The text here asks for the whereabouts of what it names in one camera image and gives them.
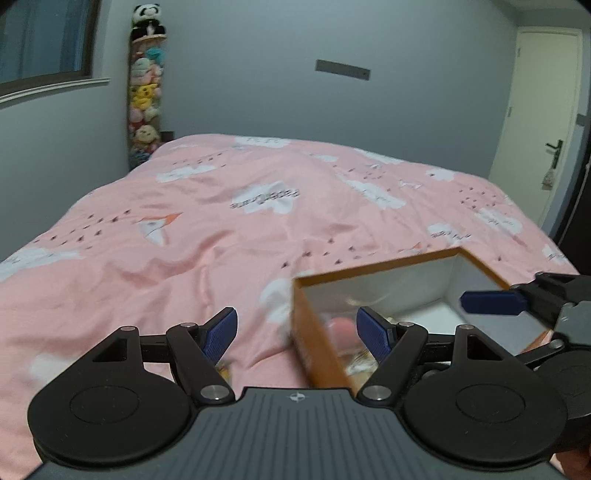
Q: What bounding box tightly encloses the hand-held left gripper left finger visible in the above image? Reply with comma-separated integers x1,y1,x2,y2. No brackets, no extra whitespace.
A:
92,308,238,404

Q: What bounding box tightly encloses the white door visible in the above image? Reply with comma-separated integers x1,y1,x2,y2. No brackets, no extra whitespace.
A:
488,28,583,228

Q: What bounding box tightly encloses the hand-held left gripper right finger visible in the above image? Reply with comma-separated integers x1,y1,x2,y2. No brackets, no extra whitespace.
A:
358,307,513,403

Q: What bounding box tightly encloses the orange cardboard box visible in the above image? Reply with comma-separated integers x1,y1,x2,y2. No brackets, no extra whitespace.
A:
292,247,555,393

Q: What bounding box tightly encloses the panda plush toy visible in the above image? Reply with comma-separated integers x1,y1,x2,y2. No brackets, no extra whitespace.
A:
130,4,167,40

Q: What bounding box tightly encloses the clear case with pink sponge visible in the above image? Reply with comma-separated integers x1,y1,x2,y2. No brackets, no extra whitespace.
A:
323,314,365,352

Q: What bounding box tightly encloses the grey wall socket strip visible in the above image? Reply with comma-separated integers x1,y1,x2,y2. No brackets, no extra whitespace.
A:
315,59,371,81

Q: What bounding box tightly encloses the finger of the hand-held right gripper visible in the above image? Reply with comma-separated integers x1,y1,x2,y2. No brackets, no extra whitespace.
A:
460,272,591,324

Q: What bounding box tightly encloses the hanging column of plush toys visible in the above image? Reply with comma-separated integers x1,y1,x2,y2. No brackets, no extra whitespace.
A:
127,37,167,168

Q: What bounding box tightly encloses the pink cloud print duvet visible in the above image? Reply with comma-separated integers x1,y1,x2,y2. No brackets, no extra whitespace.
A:
0,134,578,480

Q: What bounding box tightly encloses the window with dark frame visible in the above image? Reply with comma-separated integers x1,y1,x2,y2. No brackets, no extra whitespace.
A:
0,0,110,101

